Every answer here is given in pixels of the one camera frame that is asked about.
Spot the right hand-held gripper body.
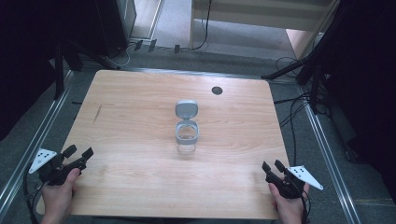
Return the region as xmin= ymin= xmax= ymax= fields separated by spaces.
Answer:
xmin=265 ymin=165 xmax=324 ymax=200

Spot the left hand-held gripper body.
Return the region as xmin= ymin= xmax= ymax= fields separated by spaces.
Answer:
xmin=28 ymin=147 xmax=84 ymax=187

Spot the clear jar with grey lid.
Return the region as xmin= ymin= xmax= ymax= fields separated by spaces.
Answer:
xmin=175 ymin=99 xmax=200 ymax=155

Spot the person's right hand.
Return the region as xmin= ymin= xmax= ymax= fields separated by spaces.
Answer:
xmin=268 ymin=182 xmax=311 ymax=224

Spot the person's left hand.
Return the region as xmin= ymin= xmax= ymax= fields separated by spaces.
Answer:
xmin=40 ymin=168 xmax=81 ymax=224

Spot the black metal stand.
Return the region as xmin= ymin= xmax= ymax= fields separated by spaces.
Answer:
xmin=261 ymin=3 xmax=347 ymax=115
xmin=52 ymin=36 xmax=120 ymax=101

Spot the black cabinet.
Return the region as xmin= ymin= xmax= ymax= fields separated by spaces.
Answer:
xmin=92 ymin=0 xmax=138 ymax=58

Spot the cream white shelf unit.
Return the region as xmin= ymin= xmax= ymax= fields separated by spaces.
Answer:
xmin=188 ymin=0 xmax=340 ymax=50

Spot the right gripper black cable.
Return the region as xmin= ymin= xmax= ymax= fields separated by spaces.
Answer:
xmin=299 ymin=189 xmax=313 ymax=224

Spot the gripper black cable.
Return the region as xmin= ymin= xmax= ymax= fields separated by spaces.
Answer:
xmin=23 ymin=172 xmax=48 ymax=224
xmin=299 ymin=189 xmax=313 ymax=224

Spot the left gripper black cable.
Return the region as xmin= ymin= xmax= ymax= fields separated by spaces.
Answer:
xmin=23 ymin=172 xmax=48 ymax=224

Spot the aluminium floor rail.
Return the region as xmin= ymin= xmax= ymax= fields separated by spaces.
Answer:
xmin=0 ymin=69 xmax=76 ymax=213
xmin=124 ymin=66 xmax=300 ymax=84
xmin=298 ymin=85 xmax=363 ymax=224

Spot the bundle of black floor cables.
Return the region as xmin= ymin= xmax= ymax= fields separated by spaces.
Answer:
xmin=272 ymin=55 xmax=332 ymax=167

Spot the white cable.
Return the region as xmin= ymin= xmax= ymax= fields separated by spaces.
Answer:
xmin=105 ymin=45 xmax=135 ymax=68

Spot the black hanging cable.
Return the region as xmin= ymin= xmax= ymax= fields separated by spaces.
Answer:
xmin=179 ymin=0 xmax=213 ymax=52

